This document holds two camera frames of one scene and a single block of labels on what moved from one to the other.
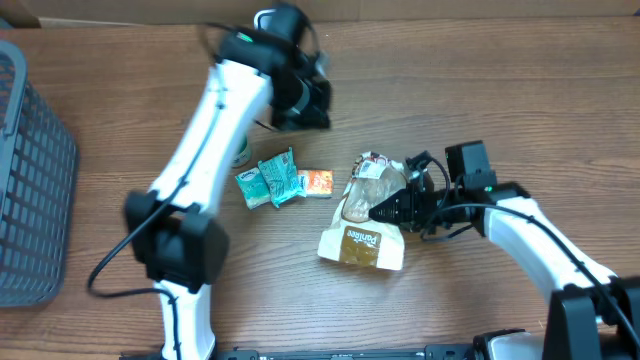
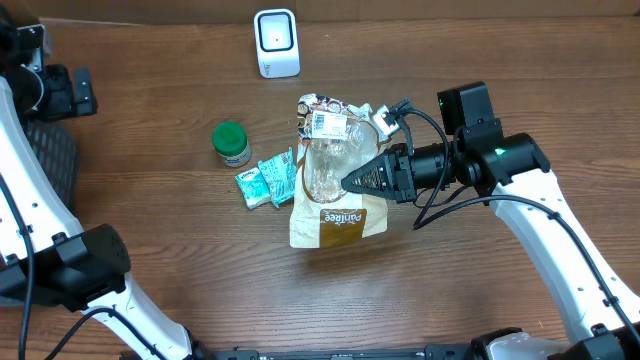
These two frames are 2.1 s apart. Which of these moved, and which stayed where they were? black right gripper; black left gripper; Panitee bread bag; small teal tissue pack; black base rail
Moved: Panitee bread bag; black left gripper; black right gripper
Stayed: small teal tissue pack; black base rail
